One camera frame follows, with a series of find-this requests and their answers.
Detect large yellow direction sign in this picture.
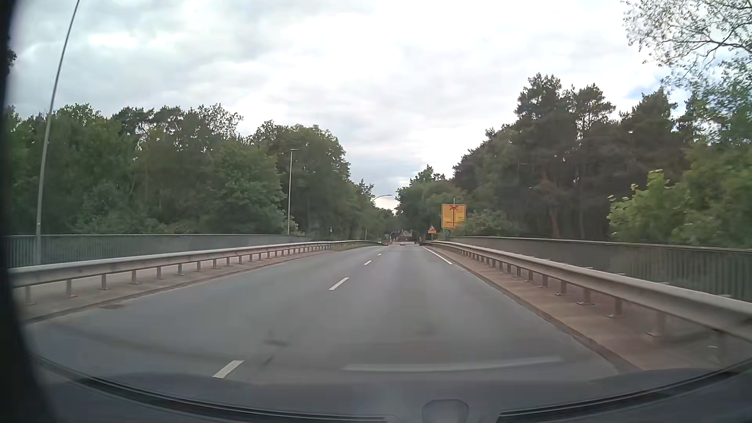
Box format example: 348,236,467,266
441,198,467,241

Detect road markings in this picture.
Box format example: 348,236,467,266
213,245,453,379

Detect grey asphalt road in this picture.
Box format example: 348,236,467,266
26,244,620,385

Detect car's own bonnet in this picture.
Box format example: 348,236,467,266
29,352,752,423

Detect wood of green trees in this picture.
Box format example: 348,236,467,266
5,103,399,242

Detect wood of tall trees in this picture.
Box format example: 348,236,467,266
395,0,752,249

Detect grey metal bridge railing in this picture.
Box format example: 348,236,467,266
5,234,312,269
449,236,752,303

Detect brownish paved footway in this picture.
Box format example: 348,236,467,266
14,242,377,324
424,244,752,372

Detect grey lamp post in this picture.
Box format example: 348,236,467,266
286,148,299,236

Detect grey metal guard rail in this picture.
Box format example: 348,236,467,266
422,240,752,353
8,240,383,306

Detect tall curved lamp post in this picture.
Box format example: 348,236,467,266
34,0,81,266

